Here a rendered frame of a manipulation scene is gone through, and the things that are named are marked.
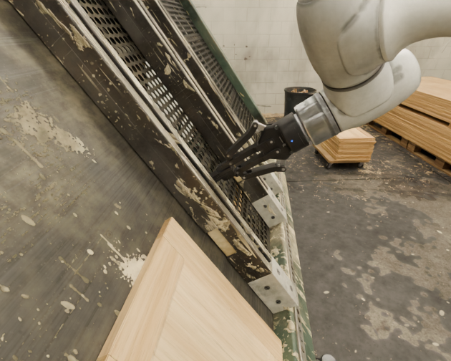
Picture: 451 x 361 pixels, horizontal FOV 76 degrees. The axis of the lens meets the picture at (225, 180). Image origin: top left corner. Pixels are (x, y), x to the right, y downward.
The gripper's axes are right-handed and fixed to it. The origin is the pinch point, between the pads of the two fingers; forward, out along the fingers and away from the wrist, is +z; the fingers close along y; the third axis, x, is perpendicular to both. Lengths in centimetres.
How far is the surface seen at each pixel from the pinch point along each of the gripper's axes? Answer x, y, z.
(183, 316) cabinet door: 29.5, -6.6, 6.7
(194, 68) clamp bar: -49, 22, 4
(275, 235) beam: -23.2, -38.2, 6.3
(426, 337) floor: -54, -164, -19
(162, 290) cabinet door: 29.1, -0.9, 6.4
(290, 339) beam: 15.2, -38.1, 4.2
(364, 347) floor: -44, -144, 10
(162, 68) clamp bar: -28.4, 26.6, 6.2
